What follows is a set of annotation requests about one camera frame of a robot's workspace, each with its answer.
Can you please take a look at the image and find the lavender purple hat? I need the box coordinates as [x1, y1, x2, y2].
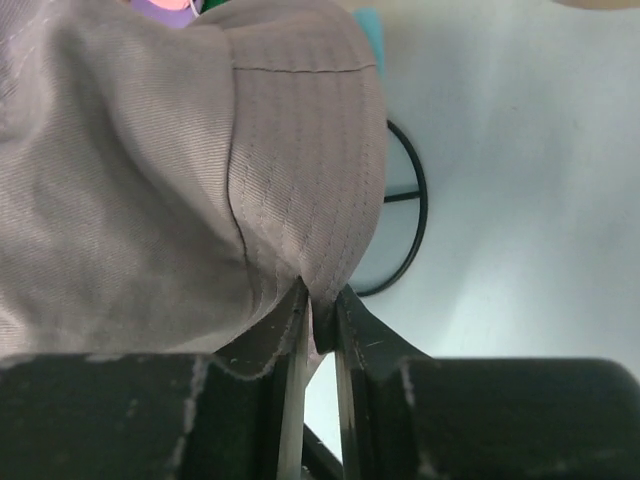
[129, 0, 203, 28]

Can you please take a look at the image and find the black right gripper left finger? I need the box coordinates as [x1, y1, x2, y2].
[1, 285, 308, 480]

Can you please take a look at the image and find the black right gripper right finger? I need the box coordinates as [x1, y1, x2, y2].
[335, 290, 639, 479]

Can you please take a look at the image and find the black wire hat stand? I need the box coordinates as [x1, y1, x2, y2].
[354, 120, 429, 298]

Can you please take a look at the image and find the green plastic tray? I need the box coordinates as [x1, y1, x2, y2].
[201, 0, 228, 13]

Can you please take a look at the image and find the pink hat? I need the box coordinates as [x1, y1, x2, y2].
[150, 0, 191, 12]

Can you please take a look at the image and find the grey bucket hat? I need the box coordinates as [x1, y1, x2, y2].
[1, 1, 387, 356]

